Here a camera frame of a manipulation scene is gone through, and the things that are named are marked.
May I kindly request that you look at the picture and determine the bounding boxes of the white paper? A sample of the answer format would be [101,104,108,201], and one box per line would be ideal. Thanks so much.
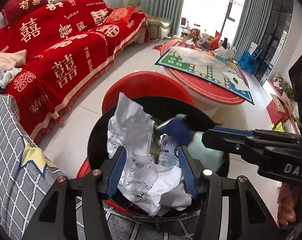
[107,93,192,216]

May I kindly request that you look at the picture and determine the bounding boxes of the dark blue teal package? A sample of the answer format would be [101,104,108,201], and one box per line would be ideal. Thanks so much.
[155,114,230,176]

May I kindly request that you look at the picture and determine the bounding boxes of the clear plastic bag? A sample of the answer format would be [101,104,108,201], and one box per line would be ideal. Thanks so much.
[171,46,227,70]
[123,128,154,194]

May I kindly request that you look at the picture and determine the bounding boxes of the red round trash bin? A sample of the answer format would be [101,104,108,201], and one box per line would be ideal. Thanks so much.
[76,72,230,218]

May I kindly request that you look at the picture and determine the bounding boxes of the right hand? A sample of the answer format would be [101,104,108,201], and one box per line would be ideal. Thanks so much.
[277,183,302,226]

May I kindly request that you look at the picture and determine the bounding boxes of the round red coffee table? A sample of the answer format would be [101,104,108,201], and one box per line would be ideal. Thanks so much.
[159,39,247,124]

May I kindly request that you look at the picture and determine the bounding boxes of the grey checked tablecloth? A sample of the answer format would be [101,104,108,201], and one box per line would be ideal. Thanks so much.
[0,95,199,239]

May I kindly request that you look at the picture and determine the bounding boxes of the blue plastic stool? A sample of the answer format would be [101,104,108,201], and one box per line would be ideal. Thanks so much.
[238,51,261,75]

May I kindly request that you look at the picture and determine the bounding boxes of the clear plastic bag on table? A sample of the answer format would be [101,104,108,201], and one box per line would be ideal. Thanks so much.
[171,46,227,70]

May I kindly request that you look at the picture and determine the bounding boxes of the red sofa cover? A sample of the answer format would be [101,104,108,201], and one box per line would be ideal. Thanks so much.
[0,0,150,141]

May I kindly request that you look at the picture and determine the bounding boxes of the white grey clothes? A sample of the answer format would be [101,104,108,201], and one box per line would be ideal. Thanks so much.
[0,67,22,93]

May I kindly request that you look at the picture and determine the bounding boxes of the beige leather armchair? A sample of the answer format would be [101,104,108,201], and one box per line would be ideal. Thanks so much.
[120,0,172,40]

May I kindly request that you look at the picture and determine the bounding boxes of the small red embroidered cushion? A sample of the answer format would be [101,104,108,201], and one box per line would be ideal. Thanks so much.
[106,6,136,23]

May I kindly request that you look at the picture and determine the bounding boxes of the large red cushion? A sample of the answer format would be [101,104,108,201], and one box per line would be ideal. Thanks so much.
[1,0,48,27]

